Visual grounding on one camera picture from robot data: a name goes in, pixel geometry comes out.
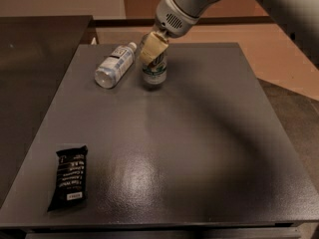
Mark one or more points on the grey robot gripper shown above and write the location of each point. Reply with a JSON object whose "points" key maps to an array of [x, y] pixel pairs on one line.
{"points": [[173, 19]]}

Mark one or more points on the silver 7up soda can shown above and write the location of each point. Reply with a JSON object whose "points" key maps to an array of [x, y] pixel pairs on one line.
{"points": [[155, 73]]}

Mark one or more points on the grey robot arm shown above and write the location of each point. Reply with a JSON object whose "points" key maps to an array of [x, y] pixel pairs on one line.
{"points": [[298, 19]]}

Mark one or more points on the blue label plastic bottle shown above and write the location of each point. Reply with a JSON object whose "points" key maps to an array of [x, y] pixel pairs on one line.
{"points": [[108, 73]]}

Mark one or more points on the black snack bar wrapper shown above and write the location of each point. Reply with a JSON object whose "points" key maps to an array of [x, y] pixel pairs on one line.
{"points": [[70, 188]]}

